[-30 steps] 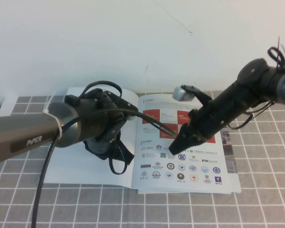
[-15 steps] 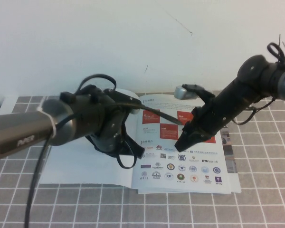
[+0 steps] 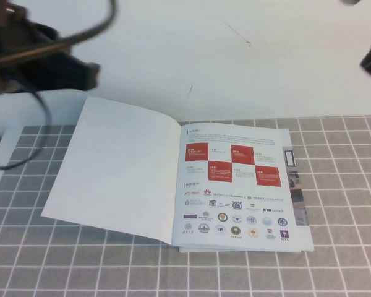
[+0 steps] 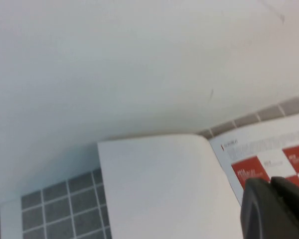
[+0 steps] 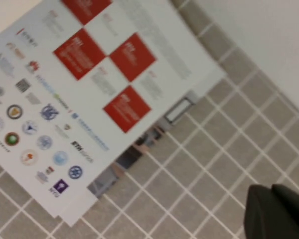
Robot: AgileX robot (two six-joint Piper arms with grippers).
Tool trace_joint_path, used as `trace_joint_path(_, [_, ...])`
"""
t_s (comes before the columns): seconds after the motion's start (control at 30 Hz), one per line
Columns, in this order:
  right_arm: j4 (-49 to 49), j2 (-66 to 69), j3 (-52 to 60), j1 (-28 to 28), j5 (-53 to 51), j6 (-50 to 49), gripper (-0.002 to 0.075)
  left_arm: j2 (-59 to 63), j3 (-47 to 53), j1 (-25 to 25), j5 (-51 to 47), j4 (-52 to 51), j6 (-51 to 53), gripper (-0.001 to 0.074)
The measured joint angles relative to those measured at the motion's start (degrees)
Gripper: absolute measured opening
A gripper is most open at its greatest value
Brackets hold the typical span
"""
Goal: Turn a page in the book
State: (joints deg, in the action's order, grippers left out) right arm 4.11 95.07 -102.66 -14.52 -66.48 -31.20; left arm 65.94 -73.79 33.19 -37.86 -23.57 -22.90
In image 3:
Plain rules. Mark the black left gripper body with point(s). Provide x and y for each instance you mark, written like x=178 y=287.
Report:
x=34 y=68

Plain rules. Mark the white Agilex robot brochure book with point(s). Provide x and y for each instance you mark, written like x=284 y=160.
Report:
x=126 y=173

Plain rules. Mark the grey white-checked tablecloth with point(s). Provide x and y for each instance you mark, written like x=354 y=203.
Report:
x=343 y=185

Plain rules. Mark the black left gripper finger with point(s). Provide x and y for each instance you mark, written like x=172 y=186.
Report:
x=91 y=77

